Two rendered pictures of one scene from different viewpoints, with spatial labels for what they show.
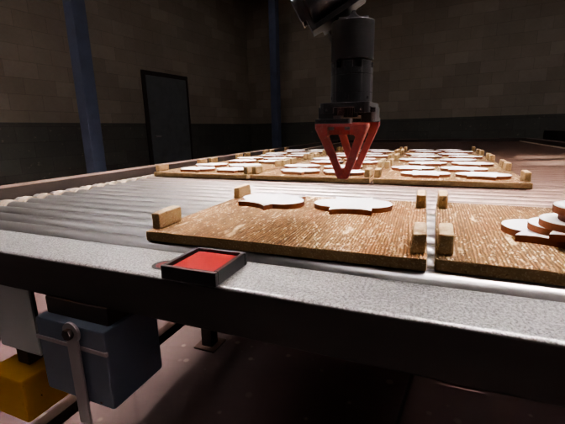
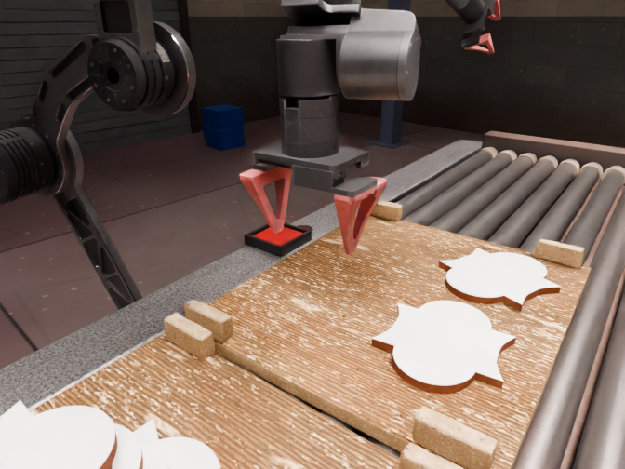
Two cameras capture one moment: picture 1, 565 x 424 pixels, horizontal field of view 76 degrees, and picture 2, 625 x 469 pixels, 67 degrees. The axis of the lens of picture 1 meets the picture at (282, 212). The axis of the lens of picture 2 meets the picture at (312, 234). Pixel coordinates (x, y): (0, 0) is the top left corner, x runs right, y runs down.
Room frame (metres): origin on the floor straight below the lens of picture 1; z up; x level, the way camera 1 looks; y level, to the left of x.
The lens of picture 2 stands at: (0.64, -0.55, 1.24)
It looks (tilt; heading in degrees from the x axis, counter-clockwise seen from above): 24 degrees down; 104
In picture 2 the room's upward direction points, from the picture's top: straight up
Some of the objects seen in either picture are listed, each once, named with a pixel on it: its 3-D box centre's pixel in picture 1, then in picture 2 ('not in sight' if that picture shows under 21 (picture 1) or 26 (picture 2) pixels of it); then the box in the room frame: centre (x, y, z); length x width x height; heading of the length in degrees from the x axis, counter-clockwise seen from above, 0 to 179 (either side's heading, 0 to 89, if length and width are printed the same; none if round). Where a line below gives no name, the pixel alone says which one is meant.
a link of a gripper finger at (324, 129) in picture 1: (345, 143); (285, 194); (0.49, -0.09, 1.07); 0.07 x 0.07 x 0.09; 69
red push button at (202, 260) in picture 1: (205, 266); (278, 238); (0.42, 0.10, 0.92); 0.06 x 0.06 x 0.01; 68
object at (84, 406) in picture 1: (99, 347); not in sight; (0.49, 0.28, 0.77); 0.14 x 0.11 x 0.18; 68
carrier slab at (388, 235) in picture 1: (304, 218); (404, 297); (0.63, -0.04, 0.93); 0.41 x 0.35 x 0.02; 68
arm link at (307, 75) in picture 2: (352, 43); (313, 66); (0.53, -0.10, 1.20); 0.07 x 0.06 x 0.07; 171
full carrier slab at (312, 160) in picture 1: (342, 161); not in sight; (1.65, -0.28, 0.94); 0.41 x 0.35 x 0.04; 67
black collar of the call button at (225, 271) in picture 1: (205, 264); (278, 237); (0.42, 0.10, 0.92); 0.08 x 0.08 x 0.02; 68
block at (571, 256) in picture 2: (242, 190); (559, 252); (0.83, 0.09, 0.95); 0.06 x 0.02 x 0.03; 158
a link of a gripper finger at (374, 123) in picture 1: (354, 140); (339, 207); (0.56, -0.11, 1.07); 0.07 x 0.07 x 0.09; 69
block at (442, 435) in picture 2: (421, 198); (453, 439); (0.68, -0.27, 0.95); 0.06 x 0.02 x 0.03; 158
